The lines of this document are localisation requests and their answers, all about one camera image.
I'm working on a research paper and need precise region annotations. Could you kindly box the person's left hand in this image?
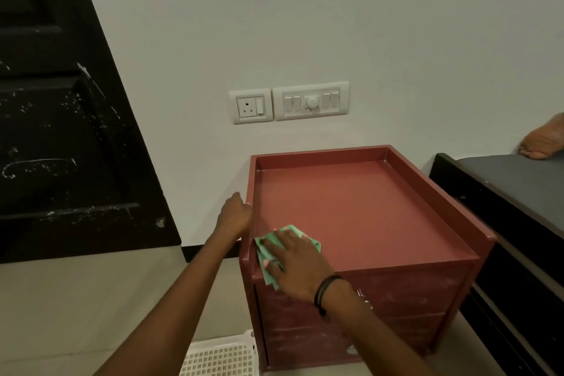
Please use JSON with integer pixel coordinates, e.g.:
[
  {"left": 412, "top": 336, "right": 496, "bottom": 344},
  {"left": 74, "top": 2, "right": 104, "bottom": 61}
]
[{"left": 214, "top": 192, "right": 254, "bottom": 240}]

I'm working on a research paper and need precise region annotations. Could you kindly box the person's right hand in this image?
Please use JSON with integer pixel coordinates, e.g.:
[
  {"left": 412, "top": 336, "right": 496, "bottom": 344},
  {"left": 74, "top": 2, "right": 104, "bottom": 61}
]
[{"left": 260, "top": 229, "right": 344, "bottom": 305}]

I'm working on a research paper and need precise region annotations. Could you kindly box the green cleaning cloth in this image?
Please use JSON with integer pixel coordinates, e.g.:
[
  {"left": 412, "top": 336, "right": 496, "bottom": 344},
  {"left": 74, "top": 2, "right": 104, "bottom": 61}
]
[{"left": 254, "top": 224, "right": 323, "bottom": 291}]

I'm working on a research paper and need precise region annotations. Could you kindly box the red wooden nightstand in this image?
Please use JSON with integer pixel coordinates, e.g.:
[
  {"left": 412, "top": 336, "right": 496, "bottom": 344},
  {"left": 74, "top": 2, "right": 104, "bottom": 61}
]
[{"left": 237, "top": 144, "right": 498, "bottom": 372}]

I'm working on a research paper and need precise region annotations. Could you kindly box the person's right forearm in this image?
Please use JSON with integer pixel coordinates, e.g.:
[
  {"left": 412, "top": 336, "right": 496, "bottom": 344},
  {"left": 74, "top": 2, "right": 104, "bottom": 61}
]
[{"left": 324, "top": 278, "right": 437, "bottom": 376}]

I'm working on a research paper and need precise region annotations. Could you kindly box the person's left forearm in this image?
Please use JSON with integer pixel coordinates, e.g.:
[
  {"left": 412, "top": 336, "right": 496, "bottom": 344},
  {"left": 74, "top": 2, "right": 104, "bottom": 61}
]
[{"left": 95, "top": 230, "right": 242, "bottom": 376}]

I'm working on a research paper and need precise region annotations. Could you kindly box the black wrist band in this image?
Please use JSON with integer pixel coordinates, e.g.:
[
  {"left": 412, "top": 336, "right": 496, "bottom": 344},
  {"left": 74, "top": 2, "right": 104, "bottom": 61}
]
[{"left": 313, "top": 274, "right": 344, "bottom": 319}]

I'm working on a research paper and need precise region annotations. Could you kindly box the black baseboard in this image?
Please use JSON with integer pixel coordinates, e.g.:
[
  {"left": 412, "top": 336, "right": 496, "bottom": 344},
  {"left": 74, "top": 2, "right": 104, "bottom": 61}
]
[{"left": 181, "top": 244, "right": 242, "bottom": 264}]

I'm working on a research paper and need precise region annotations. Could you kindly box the white plastic basket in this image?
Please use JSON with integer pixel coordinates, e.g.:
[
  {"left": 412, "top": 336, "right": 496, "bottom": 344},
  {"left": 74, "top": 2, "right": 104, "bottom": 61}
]
[{"left": 178, "top": 329, "right": 261, "bottom": 376}]

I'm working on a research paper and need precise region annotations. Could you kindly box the black door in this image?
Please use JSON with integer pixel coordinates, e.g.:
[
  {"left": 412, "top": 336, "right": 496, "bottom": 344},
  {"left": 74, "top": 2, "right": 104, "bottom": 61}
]
[{"left": 0, "top": 0, "right": 182, "bottom": 264}]

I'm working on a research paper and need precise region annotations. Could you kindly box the grey mattress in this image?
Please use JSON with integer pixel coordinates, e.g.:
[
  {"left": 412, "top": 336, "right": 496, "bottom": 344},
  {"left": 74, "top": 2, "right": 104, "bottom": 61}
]
[{"left": 456, "top": 153, "right": 564, "bottom": 240}]

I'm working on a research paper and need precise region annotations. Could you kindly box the white wall socket plate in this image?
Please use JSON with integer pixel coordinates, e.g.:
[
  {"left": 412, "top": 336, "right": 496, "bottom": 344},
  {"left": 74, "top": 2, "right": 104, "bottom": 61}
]
[{"left": 228, "top": 88, "right": 275, "bottom": 125}]

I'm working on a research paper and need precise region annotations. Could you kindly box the white wall switch plate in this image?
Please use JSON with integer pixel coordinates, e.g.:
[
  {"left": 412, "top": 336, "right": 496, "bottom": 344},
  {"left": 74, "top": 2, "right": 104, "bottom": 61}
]
[{"left": 272, "top": 81, "right": 350, "bottom": 122}]

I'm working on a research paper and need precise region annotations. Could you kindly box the black bed frame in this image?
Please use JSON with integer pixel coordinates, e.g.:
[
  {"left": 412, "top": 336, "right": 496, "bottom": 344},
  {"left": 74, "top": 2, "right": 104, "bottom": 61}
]
[{"left": 428, "top": 153, "right": 564, "bottom": 376}]

